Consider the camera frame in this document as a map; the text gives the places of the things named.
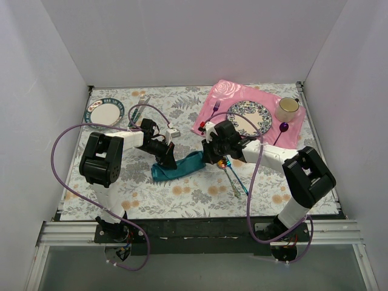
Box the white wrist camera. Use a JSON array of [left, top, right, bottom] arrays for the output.
[[165, 122, 181, 144], [198, 121, 218, 143]]

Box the teal cloth napkin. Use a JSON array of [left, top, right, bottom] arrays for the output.
[[151, 151, 206, 182]]

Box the blue floral white plate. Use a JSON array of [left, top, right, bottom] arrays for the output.
[[226, 101, 272, 136]]

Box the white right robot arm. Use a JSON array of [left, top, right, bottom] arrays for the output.
[[199, 120, 336, 244]]

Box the pink floral placemat cloth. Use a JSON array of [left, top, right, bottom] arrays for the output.
[[192, 80, 306, 149]]

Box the iridescent blue fork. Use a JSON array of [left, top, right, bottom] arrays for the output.
[[226, 160, 249, 196]]

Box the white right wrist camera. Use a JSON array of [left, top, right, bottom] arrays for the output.
[[198, 121, 218, 143]]

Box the green rimmed white plate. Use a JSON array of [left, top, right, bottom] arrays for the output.
[[84, 98, 125, 126]]

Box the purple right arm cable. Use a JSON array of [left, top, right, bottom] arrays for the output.
[[199, 111, 314, 265]]

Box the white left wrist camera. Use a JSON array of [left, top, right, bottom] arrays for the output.
[[165, 122, 181, 144]]

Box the purple metallic spoon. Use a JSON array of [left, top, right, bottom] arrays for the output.
[[273, 122, 289, 146]]

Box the cream ceramic mug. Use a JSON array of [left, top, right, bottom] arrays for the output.
[[275, 98, 304, 122]]

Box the green handled fork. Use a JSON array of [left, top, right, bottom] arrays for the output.
[[129, 91, 146, 128]]

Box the iridescent gold spoon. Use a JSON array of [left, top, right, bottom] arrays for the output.
[[217, 159, 241, 198]]

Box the purple metallic fork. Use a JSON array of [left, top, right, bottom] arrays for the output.
[[210, 100, 221, 116]]

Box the green handled knife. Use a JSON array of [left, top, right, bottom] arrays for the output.
[[133, 97, 151, 123]]

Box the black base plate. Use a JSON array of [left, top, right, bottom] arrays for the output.
[[51, 212, 348, 257]]

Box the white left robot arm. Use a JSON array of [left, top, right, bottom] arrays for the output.
[[79, 119, 181, 243]]

